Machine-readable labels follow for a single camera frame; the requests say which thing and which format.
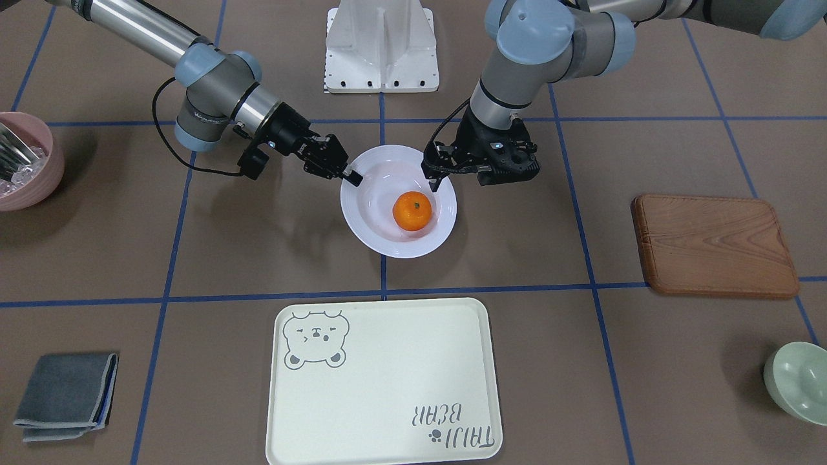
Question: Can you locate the metal scoop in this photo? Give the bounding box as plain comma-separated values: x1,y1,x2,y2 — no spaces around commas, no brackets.
1,123,43,183

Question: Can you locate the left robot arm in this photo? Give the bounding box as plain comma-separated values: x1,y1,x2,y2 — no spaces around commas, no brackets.
421,1,826,192

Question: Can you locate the ice cubes pile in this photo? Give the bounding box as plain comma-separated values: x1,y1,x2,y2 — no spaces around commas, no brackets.
1,155,49,198

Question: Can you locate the green bowl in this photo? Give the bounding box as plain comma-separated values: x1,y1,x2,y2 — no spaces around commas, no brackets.
762,342,826,426

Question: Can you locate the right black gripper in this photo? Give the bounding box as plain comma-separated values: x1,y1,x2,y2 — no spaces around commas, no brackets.
261,103,364,187

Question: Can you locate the cream bear serving tray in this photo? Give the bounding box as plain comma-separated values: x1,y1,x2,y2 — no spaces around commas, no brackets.
265,297,504,464

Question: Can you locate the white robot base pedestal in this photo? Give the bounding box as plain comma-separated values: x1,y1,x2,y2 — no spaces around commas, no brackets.
323,1,440,94

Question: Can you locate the white round plate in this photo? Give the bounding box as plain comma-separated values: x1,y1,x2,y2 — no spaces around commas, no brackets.
340,145,457,259

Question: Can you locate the folded grey cloth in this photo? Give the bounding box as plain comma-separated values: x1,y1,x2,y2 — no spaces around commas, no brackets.
13,353,120,442

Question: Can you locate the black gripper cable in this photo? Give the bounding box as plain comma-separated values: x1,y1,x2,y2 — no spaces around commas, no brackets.
151,77,249,178

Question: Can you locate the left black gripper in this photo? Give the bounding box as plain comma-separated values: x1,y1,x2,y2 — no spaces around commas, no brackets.
421,110,541,193

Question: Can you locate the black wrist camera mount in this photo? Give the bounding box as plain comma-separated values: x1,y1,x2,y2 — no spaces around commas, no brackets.
237,147,271,180

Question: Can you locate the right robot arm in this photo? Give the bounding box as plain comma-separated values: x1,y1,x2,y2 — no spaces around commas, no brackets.
59,1,362,186

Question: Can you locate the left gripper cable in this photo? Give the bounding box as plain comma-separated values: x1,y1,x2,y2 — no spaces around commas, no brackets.
426,97,472,150

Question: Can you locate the pink bowl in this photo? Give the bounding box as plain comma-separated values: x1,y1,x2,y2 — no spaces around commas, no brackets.
1,112,65,212

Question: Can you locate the orange fruit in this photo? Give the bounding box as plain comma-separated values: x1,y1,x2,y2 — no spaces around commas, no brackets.
391,191,432,232

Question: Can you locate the wooden cutting board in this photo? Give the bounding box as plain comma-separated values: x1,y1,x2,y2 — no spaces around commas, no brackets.
630,193,800,300

